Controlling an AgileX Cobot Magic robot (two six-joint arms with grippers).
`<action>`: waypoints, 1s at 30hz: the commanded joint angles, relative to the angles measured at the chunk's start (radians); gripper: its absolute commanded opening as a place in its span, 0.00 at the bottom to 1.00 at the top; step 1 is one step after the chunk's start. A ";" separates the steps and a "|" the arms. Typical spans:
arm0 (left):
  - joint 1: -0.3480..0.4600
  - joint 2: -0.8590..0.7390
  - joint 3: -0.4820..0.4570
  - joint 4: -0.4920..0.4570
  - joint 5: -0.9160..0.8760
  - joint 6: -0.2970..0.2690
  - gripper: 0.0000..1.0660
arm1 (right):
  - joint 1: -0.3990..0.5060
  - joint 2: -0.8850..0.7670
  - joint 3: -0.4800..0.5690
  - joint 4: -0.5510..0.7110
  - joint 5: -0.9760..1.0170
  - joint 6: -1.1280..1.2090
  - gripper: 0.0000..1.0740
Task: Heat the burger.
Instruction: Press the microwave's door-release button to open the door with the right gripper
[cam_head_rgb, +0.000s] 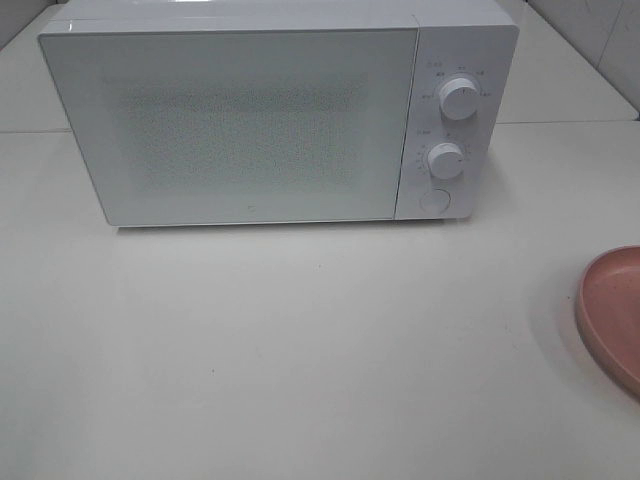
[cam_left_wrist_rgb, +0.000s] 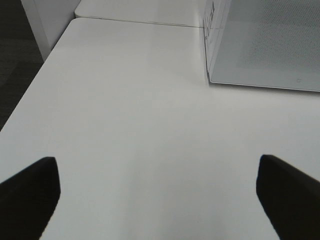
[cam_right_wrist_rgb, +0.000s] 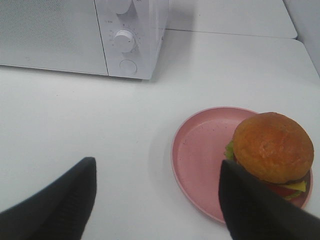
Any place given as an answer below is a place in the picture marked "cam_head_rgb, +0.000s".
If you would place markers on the round white door button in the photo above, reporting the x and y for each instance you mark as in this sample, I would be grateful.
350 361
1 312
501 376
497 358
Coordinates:
435 203

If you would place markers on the pink plate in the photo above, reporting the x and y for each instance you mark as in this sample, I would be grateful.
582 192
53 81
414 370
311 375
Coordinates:
607 314

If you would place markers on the white microwave door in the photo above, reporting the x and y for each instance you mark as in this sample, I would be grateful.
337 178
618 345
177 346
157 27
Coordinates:
238 128

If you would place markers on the lower white microwave knob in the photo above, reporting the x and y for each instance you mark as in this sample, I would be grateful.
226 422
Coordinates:
445 161

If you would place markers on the white microwave knob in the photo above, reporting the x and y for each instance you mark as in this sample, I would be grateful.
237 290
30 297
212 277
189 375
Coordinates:
458 97
445 161

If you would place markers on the white microwave oven body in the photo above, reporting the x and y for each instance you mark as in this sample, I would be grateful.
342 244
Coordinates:
475 38

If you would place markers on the upper white microwave knob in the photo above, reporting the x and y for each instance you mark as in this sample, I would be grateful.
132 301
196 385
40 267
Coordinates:
458 97

